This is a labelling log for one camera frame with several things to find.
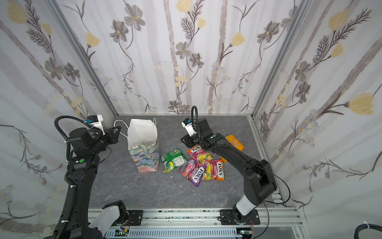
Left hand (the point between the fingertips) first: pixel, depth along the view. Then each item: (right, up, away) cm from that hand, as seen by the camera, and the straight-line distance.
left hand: (117, 122), depth 70 cm
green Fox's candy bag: (+24, -23, +22) cm, 40 cm away
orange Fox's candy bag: (+51, -28, +18) cm, 61 cm away
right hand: (+30, -6, +11) cm, 33 cm away
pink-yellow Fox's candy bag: (+40, -19, +25) cm, 51 cm away
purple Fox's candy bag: (+36, -28, +17) cm, 49 cm away
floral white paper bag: (+12, -11, +1) cm, 16 cm away
